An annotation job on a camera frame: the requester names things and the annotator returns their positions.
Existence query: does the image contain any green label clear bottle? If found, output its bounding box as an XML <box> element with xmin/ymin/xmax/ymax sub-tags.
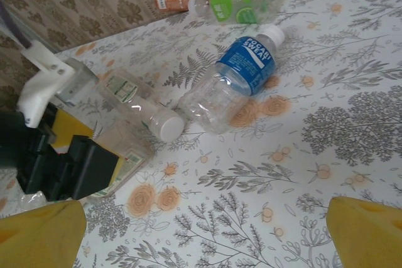
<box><xmin>187</xmin><ymin>0</ymin><xmax>280</xmax><ymax>26</ymax></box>

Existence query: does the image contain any clear bottle green neck ring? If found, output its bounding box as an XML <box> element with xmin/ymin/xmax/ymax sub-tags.
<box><xmin>89</xmin><ymin>117</ymin><xmax>156</xmax><ymax>201</ymax></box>

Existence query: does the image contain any Pocari Sweat bottle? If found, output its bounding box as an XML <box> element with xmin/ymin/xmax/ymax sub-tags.
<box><xmin>178</xmin><ymin>24</ymin><xmax>286</xmax><ymax>136</ymax></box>

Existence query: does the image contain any clear bottle white cap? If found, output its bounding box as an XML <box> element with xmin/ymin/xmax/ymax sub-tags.
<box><xmin>95</xmin><ymin>67</ymin><xmax>186</xmax><ymax>142</ymax></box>

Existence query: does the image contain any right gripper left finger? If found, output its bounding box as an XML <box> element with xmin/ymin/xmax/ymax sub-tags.
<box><xmin>0</xmin><ymin>200</ymin><xmax>88</xmax><ymax>268</ymax></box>

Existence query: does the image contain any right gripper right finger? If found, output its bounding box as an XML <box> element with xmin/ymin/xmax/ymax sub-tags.
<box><xmin>327</xmin><ymin>195</ymin><xmax>402</xmax><ymax>268</ymax></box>

